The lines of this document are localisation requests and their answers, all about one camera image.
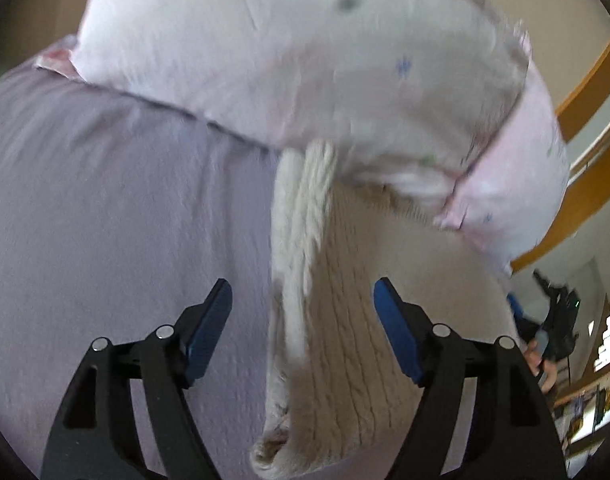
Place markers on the white floral pillow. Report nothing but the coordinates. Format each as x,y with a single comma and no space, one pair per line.
410,92

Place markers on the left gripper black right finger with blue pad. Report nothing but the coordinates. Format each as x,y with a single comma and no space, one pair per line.
512,434

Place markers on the lilac textured bed sheet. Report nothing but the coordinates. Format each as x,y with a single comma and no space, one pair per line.
115,215

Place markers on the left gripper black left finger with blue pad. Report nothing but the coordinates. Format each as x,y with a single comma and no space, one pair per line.
94,434

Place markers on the beige cable knit sweater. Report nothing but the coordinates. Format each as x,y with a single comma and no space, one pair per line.
334,388

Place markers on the pink floral pillow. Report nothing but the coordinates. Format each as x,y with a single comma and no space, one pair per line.
508,201

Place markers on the wooden headboard frame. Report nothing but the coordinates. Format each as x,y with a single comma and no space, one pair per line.
584,117

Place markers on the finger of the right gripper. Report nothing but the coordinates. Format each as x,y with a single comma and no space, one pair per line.
526,327

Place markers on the person right hand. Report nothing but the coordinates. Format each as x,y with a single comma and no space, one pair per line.
546,371

